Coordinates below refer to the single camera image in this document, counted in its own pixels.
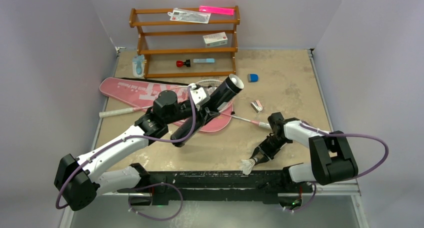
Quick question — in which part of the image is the pink badminton racket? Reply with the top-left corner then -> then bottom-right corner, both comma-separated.
196,79 -> 271,133
98,87 -> 186,119

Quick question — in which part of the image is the white feather shuttlecock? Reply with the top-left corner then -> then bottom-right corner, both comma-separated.
239,157 -> 258,176

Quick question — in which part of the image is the black shuttlecock tube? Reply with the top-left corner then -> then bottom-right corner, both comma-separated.
170,74 -> 244,148

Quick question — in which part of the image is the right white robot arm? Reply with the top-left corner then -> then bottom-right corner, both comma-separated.
242,112 -> 359,192

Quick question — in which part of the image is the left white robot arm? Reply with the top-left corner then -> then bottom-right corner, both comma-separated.
54,84 -> 227,211

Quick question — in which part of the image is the pink racket cover bag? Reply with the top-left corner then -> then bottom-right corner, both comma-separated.
99,76 -> 234,134

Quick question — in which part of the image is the white pink small clip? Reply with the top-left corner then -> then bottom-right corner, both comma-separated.
250,100 -> 263,113

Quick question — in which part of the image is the light blue glue stick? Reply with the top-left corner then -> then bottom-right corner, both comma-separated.
192,58 -> 215,64

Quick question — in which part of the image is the blue grey eraser block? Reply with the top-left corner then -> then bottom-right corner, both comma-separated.
247,73 -> 259,83

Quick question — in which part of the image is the wooden three-tier shelf rack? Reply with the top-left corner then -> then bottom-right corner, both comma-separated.
128,5 -> 241,79

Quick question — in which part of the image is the white red small box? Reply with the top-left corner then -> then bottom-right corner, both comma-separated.
202,32 -> 228,48

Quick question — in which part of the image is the light blue packaged item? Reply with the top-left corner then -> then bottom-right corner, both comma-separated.
132,54 -> 145,78

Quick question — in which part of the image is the clear plastic blister package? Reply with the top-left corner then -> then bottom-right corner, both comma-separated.
167,8 -> 212,24

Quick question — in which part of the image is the pink flat ruler package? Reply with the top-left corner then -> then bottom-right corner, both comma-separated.
199,5 -> 235,16

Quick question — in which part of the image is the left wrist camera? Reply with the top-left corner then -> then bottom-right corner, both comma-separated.
188,83 -> 210,106

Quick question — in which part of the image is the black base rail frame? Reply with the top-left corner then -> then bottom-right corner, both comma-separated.
67,168 -> 360,208

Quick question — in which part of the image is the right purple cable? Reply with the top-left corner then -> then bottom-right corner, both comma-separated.
283,120 -> 390,214

